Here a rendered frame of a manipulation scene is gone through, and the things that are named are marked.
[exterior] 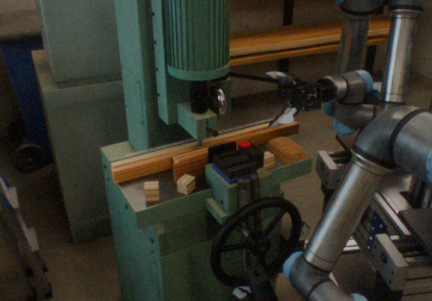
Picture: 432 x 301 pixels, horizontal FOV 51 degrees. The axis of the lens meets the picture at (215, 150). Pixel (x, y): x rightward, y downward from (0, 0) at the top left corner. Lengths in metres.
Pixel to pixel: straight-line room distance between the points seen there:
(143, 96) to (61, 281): 1.21
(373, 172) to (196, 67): 0.54
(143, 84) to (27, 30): 1.54
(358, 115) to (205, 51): 0.51
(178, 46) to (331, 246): 0.63
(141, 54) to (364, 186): 0.79
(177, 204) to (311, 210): 1.59
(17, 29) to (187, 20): 1.85
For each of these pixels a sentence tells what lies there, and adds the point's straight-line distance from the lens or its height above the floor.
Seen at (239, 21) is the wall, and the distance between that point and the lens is 3.98.
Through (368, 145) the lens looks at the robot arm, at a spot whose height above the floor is 1.20.
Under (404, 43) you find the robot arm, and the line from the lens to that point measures 1.47.
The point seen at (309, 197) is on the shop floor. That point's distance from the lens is 2.88.
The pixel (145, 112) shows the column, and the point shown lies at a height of 1.01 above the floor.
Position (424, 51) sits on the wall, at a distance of 5.12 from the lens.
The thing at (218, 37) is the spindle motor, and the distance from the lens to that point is 1.23.
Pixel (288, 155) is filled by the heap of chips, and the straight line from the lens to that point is 1.46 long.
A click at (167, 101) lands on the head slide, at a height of 1.08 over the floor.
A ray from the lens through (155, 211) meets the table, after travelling 1.27.
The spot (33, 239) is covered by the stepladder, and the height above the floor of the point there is 0.27.
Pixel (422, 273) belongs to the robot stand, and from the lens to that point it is 1.40.
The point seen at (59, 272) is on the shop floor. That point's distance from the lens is 2.46.
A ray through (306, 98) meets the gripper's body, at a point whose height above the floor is 1.15.
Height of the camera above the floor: 1.64
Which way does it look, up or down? 30 degrees down
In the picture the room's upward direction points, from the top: straight up
